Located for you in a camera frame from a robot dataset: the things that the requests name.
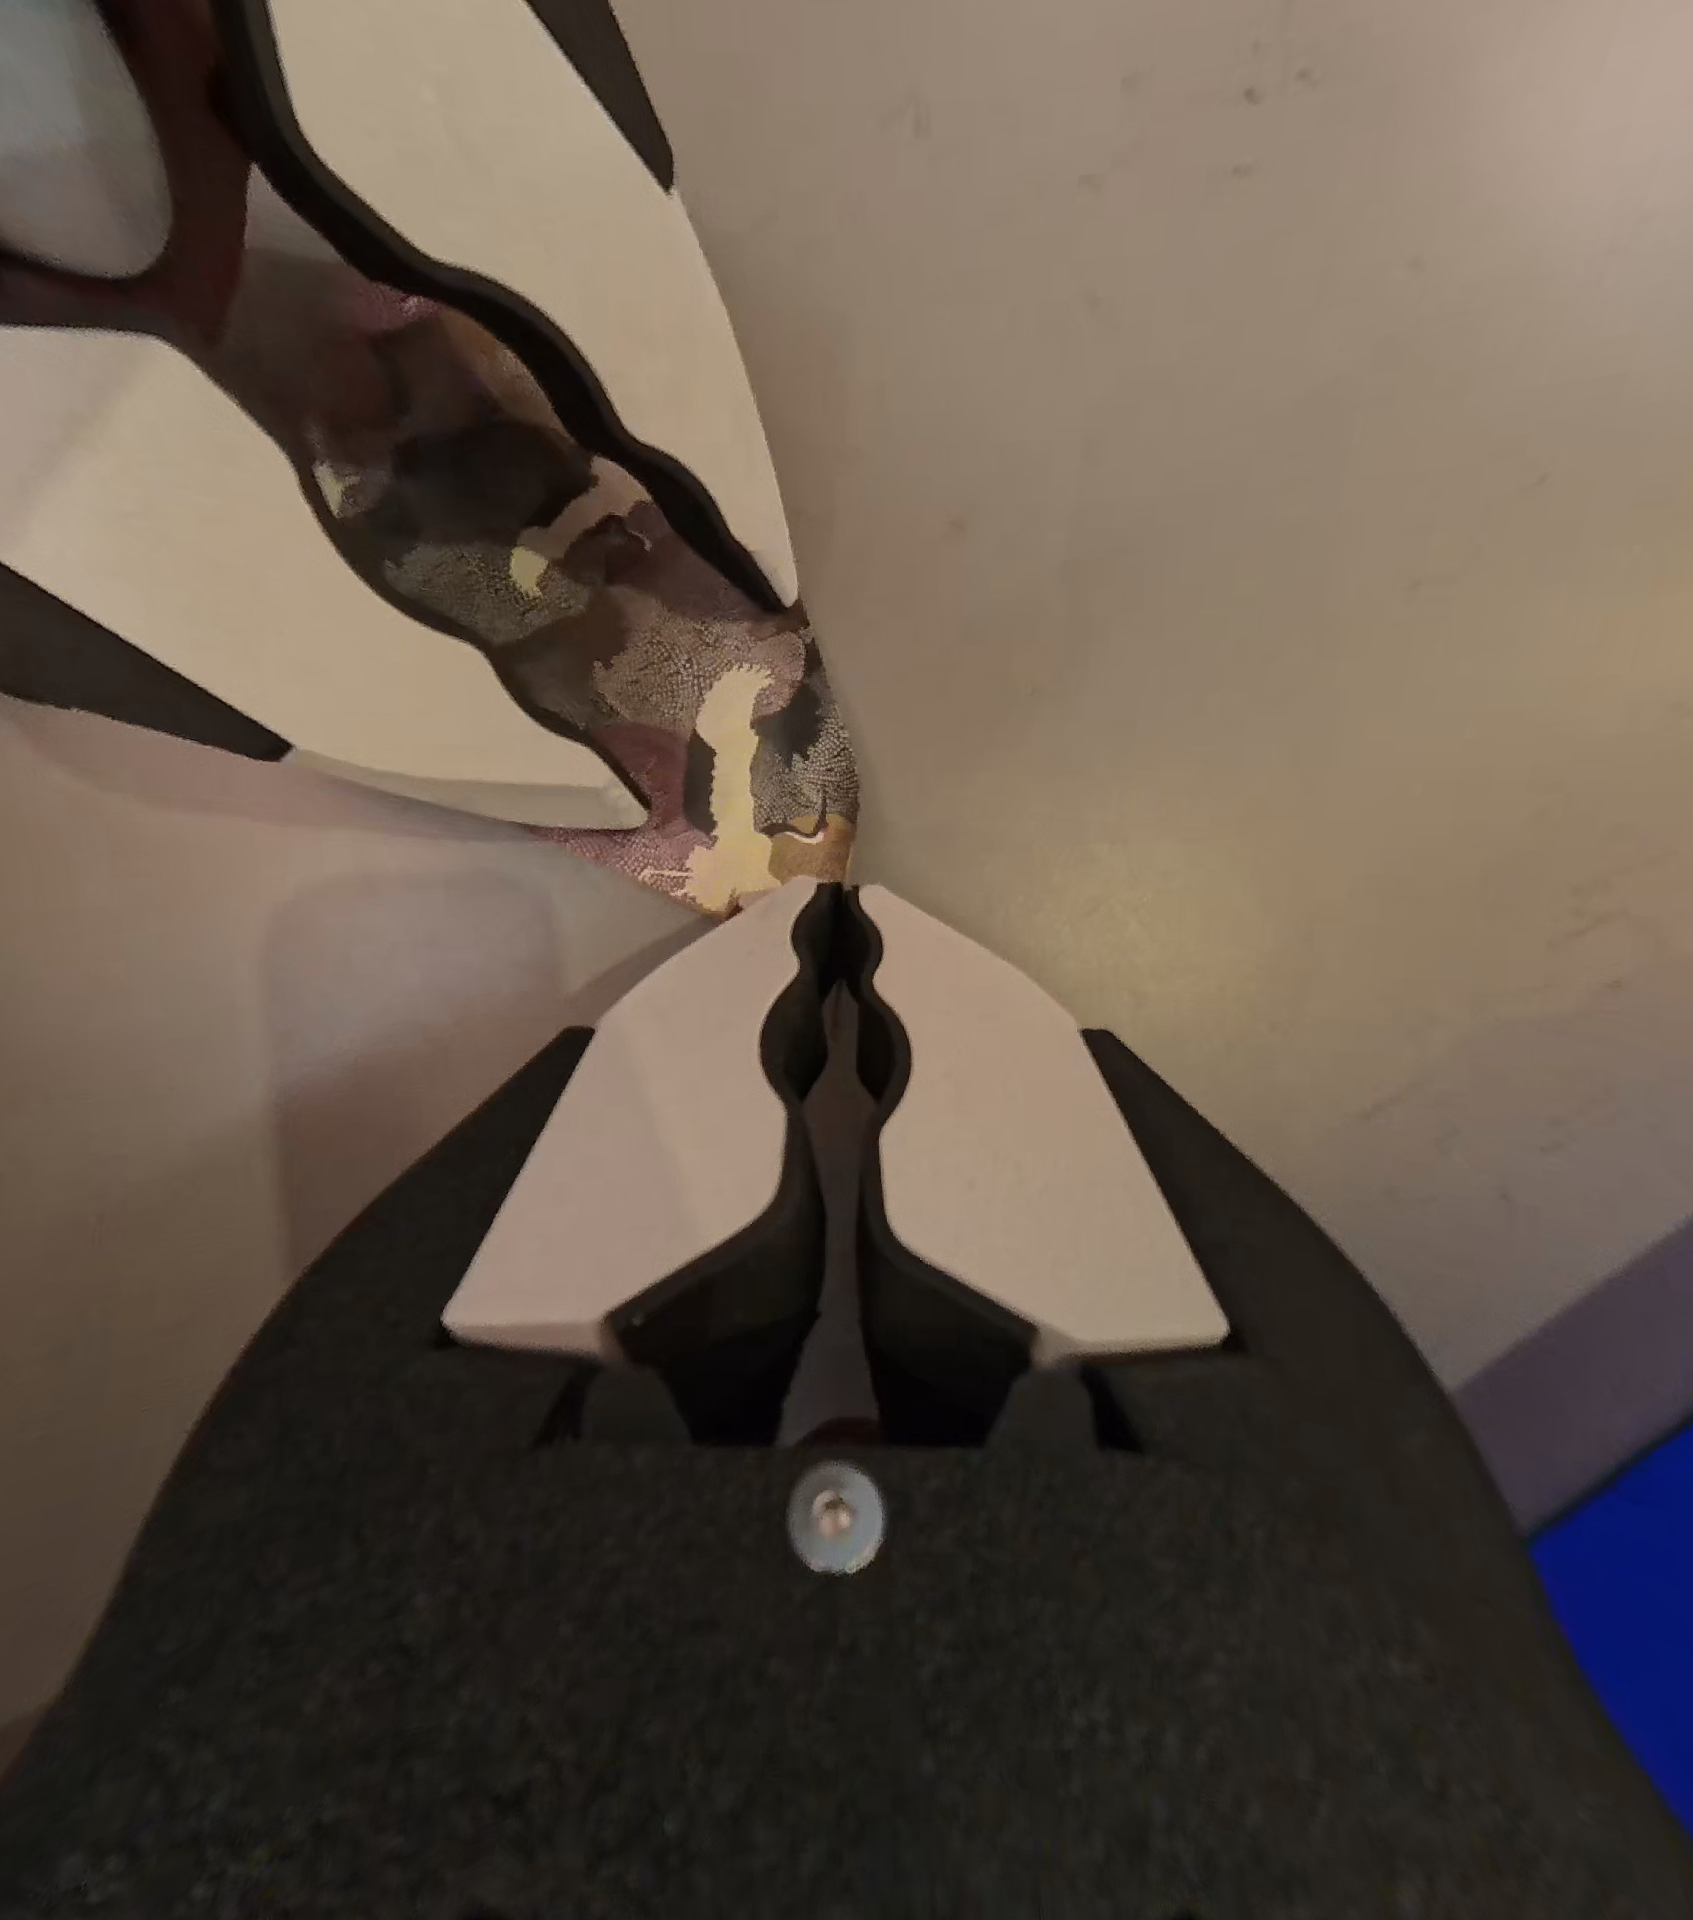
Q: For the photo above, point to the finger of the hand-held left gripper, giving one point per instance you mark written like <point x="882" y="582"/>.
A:
<point x="561" y="211"/>
<point x="187" y="571"/>

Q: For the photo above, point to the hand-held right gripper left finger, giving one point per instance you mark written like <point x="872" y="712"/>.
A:
<point x="651" y="1184"/>

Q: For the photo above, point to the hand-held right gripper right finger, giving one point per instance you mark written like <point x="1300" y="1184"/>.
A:
<point x="1027" y="1184"/>

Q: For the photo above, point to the crane patterned origami paper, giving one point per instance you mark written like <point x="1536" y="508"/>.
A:
<point x="726" y="704"/>

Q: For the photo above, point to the person's left hand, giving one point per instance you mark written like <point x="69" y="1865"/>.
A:
<point x="209" y="225"/>

